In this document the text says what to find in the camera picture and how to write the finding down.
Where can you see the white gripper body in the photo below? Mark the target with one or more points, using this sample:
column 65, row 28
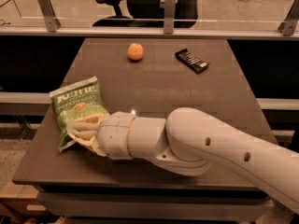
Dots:
column 114, row 134

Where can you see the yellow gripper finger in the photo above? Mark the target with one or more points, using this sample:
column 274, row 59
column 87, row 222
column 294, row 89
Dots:
column 89, row 140
column 90, row 123

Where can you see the green jalapeno chip bag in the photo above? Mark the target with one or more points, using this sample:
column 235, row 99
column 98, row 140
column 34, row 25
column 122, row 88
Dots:
column 76, row 101

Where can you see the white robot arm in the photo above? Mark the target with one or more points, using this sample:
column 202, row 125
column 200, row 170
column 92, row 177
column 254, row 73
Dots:
column 187, row 142

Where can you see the black rxbar chocolate bar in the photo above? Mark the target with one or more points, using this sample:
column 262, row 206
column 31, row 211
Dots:
column 190, row 60

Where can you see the orange fruit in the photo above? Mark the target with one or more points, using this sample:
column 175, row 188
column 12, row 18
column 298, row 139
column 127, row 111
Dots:
column 135, row 51

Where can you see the wooden drawer cabinet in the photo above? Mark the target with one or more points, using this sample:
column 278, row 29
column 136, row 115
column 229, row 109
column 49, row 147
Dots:
column 19, row 202

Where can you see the glass partition panel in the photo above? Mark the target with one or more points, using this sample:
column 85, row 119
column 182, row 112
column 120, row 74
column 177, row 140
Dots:
column 203, row 14

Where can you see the black office chair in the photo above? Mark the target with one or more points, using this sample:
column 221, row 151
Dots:
column 149, row 13

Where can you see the left metal glass bracket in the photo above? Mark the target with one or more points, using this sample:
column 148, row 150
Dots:
column 51, row 21

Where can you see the metal glass bracket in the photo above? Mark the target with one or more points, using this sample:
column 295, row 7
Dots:
column 288, row 26
column 51, row 21
column 169, row 16

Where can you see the middle metal glass bracket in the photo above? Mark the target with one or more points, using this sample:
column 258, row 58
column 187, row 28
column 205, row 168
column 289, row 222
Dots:
column 169, row 16

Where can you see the right metal glass bracket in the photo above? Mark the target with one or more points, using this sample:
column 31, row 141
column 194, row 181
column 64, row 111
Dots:
column 288, row 26

